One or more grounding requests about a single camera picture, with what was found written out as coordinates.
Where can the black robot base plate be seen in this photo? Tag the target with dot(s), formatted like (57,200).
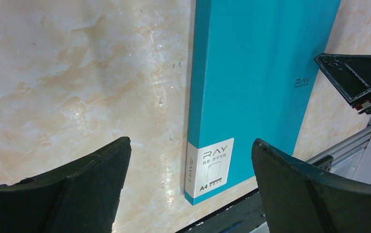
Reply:
(244,215)

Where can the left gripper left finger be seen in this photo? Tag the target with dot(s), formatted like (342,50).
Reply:
(81,196)

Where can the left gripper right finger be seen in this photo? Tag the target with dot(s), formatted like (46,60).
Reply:
(299,197)

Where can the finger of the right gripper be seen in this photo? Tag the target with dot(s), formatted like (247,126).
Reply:
(351,77)

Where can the teal folder black inside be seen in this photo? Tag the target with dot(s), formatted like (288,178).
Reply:
(253,72)

